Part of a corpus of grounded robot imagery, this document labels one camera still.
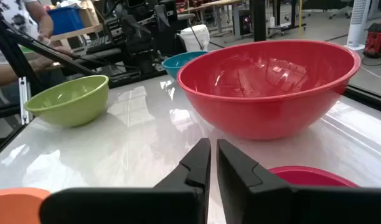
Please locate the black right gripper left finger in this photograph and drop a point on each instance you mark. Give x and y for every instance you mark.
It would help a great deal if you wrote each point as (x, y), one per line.
(178, 199)

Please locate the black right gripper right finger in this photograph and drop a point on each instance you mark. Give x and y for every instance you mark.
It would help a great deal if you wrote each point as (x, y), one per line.
(259, 199)

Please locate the magenta plastic bowl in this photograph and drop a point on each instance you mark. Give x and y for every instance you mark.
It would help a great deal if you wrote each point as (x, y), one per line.
(308, 176)

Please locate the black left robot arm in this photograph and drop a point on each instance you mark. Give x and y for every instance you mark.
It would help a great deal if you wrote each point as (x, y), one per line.
(137, 34)

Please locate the wooden shelf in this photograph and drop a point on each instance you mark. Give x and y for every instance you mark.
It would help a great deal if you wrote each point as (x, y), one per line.
(75, 31)

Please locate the large red plastic bowl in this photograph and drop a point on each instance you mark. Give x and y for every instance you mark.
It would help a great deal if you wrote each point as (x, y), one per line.
(265, 90)

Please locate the teal plastic bowl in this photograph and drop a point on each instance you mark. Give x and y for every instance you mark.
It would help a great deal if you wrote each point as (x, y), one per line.
(178, 63)

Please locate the green plastic bowl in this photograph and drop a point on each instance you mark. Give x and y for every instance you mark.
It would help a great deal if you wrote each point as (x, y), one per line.
(70, 101)

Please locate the orange plastic bowl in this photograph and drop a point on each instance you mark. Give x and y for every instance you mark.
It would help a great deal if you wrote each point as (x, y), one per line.
(14, 205)

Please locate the wooden desk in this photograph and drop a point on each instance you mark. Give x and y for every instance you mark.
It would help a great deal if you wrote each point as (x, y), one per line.
(220, 12)

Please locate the red tool case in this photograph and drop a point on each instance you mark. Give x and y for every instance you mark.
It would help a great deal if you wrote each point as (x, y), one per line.
(377, 39)

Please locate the white tower fan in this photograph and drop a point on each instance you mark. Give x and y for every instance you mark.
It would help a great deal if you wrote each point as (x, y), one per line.
(358, 23)

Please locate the blue plastic bin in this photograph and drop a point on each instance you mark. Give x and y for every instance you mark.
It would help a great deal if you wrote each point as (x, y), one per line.
(65, 19)

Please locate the person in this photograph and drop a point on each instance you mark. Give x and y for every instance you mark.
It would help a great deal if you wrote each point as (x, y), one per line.
(16, 31)

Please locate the black metal post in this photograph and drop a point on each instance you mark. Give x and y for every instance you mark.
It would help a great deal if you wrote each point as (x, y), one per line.
(259, 20)

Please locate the aluminium table leg bracket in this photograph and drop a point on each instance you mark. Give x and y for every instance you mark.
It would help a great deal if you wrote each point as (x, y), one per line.
(24, 99)

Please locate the black frame strut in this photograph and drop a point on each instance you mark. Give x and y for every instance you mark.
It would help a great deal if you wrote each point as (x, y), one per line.
(31, 46)

